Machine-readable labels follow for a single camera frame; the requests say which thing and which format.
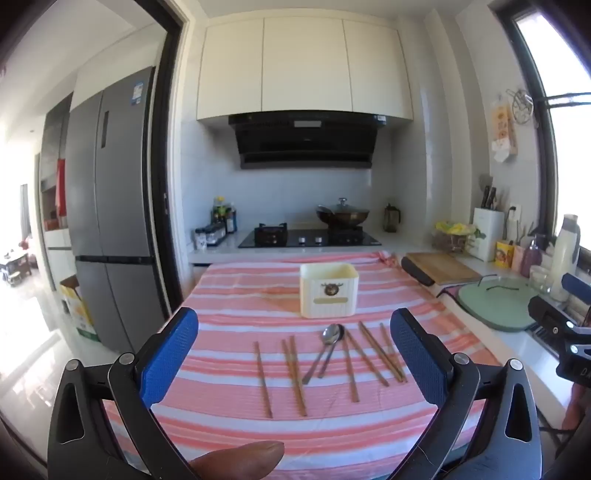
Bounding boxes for cardboard box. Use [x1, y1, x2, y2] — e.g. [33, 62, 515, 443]
[59, 274, 101, 343]

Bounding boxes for black range hood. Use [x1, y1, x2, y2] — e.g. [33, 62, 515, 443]
[228, 112, 387, 171]

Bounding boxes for black oblong block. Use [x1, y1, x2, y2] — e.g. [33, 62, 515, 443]
[401, 256, 435, 287]

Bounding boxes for grey refrigerator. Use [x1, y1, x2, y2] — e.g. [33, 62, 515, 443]
[65, 66, 160, 354]

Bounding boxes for yellow printed cup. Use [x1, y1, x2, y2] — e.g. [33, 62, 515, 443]
[495, 240, 515, 270]

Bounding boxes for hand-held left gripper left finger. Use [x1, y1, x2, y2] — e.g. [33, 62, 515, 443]
[46, 307, 204, 480]

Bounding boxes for hanging metal trivet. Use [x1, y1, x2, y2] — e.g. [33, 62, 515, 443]
[505, 88, 539, 128]

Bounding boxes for purple soap dispenser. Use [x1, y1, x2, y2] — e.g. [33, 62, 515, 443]
[526, 234, 548, 278]

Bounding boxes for wok with glass lid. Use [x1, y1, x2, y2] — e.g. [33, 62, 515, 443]
[316, 198, 371, 228]

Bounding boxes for black door frame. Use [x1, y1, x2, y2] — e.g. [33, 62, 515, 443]
[139, 0, 191, 319]

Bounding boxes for dark metal spoon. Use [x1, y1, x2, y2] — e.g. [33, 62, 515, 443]
[318, 324, 346, 379]

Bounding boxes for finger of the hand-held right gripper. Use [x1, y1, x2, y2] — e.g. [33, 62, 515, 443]
[529, 294, 591, 335]
[561, 273, 591, 302]

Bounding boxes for two metal spoons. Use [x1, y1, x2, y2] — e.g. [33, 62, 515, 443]
[302, 324, 340, 385]

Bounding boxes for person's right hand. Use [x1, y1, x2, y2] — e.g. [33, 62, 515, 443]
[566, 383, 591, 431]

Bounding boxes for hanging printed package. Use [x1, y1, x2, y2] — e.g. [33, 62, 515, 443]
[490, 104, 518, 163]

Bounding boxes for wooden cutting board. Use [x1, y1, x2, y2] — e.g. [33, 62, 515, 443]
[406, 252, 483, 285]

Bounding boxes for person's left hand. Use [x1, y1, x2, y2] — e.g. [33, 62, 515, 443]
[191, 440, 284, 480]

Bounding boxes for white ribbed utensil container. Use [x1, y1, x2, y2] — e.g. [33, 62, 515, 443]
[299, 262, 362, 320]

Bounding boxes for pink striped cloth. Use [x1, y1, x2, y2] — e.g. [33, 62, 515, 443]
[104, 251, 502, 480]

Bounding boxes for white knife block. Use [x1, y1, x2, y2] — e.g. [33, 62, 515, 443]
[473, 208, 505, 263]

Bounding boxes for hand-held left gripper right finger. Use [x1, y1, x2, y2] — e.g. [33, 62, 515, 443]
[390, 308, 541, 480]

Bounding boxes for clear glass jar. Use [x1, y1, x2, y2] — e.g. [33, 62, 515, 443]
[530, 265, 553, 294]

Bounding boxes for black window frame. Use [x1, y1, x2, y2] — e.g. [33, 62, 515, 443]
[489, 0, 591, 261]

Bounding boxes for white wall cabinets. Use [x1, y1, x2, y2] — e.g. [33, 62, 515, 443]
[196, 16, 414, 123]

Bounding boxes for black gas cooktop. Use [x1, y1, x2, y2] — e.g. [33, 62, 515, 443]
[238, 223, 383, 250]

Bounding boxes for wooden chopstick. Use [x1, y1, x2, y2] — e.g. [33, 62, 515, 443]
[254, 342, 273, 419]
[359, 320, 403, 383]
[379, 322, 408, 383]
[281, 339, 308, 417]
[345, 329, 390, 387]
[341, 336, 360, 403]
[290, 335, 306, 407]

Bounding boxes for red hanging cloth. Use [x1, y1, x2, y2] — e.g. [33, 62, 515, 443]
[55, 158, 68, 217]

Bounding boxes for small low table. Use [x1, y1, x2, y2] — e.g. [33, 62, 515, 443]
[0, 249, 34, 288]

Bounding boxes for white thermos bottle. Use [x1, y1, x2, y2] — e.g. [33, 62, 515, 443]
[549, 213, 581, 302]

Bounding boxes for bottle with yellow cap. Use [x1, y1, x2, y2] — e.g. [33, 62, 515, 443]
[212, 196, 228, 234]

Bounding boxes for grey shelf cabinet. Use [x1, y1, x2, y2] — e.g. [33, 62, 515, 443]
[39, 92, 75, 259]

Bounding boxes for wire basket with yellow bags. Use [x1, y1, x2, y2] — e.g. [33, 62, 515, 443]
[434, 220, 477, 253]

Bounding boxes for pink utensil cup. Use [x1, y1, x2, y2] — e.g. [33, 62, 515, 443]
[512, 244, 530, 278]

